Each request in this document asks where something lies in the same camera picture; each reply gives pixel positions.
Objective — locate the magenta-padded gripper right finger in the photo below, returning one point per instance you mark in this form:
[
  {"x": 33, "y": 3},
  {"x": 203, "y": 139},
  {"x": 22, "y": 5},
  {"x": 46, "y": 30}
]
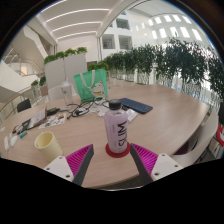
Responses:
[{"x": 165, "y": 166}]

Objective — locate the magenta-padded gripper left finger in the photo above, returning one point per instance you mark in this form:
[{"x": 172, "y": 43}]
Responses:
[{"x": 61, "y": 166}]

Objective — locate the pale purple drink bottle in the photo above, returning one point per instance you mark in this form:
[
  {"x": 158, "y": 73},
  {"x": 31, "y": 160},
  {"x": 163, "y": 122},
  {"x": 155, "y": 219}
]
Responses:
[{"x": 116, "y": 130}]

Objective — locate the clear plastic water bottle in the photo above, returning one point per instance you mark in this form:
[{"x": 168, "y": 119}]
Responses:
[{"x": 66, "y": 91}]

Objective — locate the cream ceramic mug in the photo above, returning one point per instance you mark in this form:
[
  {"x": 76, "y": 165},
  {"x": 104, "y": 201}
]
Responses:
[{"x": 50, "y": 146}]

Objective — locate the colourful sticker sheet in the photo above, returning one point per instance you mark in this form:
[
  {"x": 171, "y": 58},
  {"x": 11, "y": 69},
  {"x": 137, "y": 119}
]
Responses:
[{"x": 53, "y": 121}]

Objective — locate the teal marker pen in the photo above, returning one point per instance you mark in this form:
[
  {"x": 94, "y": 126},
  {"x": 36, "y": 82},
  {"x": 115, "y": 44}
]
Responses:
[{"x": 23, "y": 134}]

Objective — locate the open notebook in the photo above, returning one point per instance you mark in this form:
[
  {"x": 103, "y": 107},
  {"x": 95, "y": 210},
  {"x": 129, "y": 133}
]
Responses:
[{"x": 37, "y": 118}]

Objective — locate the red and black chair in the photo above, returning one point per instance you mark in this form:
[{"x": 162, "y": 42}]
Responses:
[{"x": 220, "y": 135}]

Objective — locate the potted plants in planter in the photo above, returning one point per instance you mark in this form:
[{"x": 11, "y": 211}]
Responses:
[{"x": 41, "y": 83}]

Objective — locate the green tote bag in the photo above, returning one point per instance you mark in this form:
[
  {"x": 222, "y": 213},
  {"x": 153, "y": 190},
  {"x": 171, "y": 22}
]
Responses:
[{"x": 90, "y": 85}]

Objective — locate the white cabinet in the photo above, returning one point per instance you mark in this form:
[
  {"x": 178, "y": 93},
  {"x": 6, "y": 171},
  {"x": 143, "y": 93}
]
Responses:
[{"x": 65, "y": 70}]

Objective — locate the row of green plants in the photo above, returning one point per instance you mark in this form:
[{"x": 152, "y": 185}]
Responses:
[{"x": 173, "y": 63}]

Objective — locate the green plants atop cabinet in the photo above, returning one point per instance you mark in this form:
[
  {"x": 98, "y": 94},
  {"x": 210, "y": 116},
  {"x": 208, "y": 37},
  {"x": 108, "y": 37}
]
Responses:
[{"x": 65, "y": 54}]

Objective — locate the ceiling light strips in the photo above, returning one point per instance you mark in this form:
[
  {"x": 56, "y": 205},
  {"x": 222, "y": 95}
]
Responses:
[{"x": 76, "y": 25}]

